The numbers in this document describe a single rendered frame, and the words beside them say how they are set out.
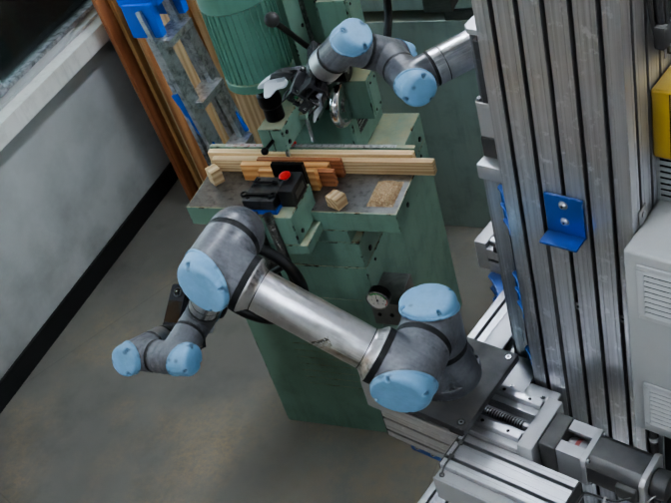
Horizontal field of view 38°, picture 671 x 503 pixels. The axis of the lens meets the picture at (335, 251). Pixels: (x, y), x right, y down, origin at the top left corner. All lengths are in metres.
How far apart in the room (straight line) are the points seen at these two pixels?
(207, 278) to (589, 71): 0.77
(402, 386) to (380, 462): 1.22
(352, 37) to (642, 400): 0.90
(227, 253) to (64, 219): 2.11
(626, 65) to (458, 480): 0.92
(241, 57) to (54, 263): 1.74
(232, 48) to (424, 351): 0.90
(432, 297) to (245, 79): 0.77
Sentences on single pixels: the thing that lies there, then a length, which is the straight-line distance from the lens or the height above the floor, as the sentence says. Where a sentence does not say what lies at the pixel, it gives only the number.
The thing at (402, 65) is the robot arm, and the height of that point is 1.38.
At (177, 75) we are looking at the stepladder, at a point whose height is 0.87.
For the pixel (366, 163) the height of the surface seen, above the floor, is 0.94.
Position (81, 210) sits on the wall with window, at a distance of 3.95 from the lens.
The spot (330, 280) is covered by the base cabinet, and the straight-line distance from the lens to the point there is 2.60.
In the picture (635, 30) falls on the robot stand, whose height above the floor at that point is 1.59.
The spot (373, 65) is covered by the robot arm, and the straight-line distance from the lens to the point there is 2.03.
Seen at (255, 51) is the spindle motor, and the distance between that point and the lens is 2.32.
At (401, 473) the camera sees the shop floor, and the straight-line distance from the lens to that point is 2.96.
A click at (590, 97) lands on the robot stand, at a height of 1.49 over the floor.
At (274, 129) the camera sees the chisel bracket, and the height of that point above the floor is 1.07.
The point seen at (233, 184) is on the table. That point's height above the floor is 0.90.
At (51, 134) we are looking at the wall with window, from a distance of 3.81.
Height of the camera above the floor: 2.35
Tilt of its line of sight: 39 degrees down
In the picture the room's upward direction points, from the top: 18 degrees counter-clockwise
